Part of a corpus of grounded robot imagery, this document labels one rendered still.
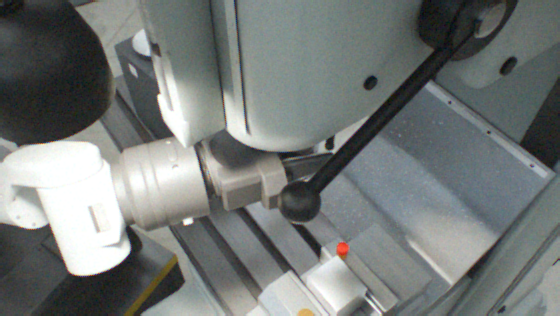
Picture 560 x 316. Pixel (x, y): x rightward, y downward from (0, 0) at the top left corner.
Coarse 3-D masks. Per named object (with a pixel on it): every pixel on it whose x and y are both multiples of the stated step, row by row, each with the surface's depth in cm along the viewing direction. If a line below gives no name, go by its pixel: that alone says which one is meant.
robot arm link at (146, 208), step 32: (128, 160) 45; (64, 192) 43; (96, 192) 44; (128, 192) 45; (160, 192) 45; (64, 224) 45; (96, 224) 45; (128, 224) 47; (160, 224) 47; (64, 256) 47; (96, 256) 46
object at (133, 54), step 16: (128, 48) 84; (144, 48) 82; (128, 64) 84; (144, 64) 82; (128, 80) 90; (144, 80) 82; (144, 96) 88; (144, 112) 93; (160, 112) 86; (160, 128) 91
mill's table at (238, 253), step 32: (128, 96) 103; (128, 128) 98; (192, 224) 83; (224, 224) 83; (256, 224) 86; (288, 224) 83; (320, 224) 83; (192, 256) 82; (224, 256) 80; (256, 256) 80; (288, 256) 80; (320, 256) 82; (224, 288) 76; (256, 288) 79
